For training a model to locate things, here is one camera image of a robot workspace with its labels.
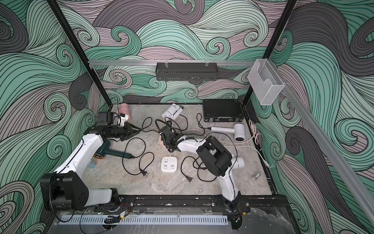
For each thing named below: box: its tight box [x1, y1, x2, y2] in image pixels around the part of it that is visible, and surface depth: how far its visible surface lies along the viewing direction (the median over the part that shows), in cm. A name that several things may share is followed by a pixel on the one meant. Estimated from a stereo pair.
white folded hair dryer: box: [161, 103, 184, 121], surface depth 113 cm
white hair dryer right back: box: [210, 123, 245, 142], surface depth 102 cm
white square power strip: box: [160, 156, 178, 173], surface depth 86 cm
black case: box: [202, 98, 245, 123], surface depth 123 cm
